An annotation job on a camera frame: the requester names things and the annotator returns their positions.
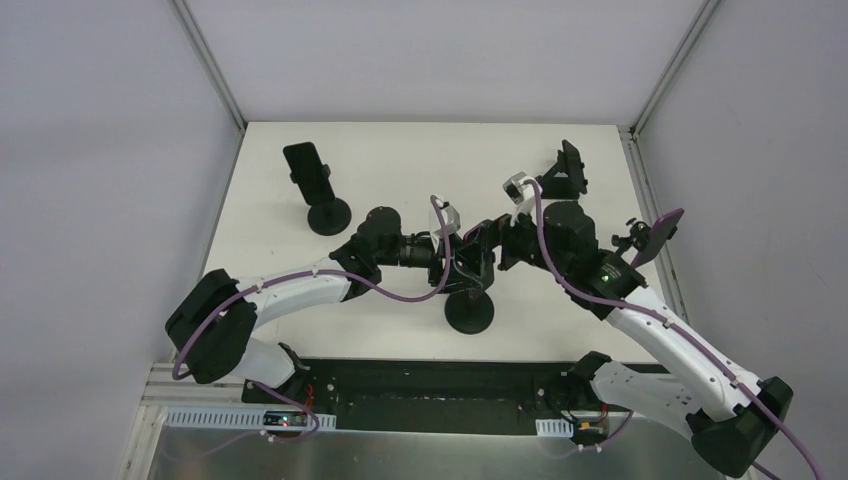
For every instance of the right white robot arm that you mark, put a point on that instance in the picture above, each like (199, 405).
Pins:
(727, 412)

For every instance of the white cable duct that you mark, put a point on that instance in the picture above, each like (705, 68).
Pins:
(558, 428)
(247, 419)

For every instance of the right white cable duct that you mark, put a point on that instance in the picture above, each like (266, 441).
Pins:
(558, 428)

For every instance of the black folding phone stand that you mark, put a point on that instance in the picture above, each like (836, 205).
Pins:
(554, 183)

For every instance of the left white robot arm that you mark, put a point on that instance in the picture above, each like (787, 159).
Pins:
(213, 328)

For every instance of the left white cable duct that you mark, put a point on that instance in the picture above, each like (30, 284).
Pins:
(247, 419)

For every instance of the black round-base phone stand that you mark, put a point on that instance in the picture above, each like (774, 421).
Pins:
(469, 312)

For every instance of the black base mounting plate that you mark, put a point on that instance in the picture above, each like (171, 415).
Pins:
(486, 398)

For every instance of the right black round-base stand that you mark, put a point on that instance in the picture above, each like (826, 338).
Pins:
(629, 242)

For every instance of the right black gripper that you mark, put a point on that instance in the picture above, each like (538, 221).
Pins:
(506, 237)

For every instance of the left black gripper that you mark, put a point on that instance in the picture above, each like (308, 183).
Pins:
(441, 259)

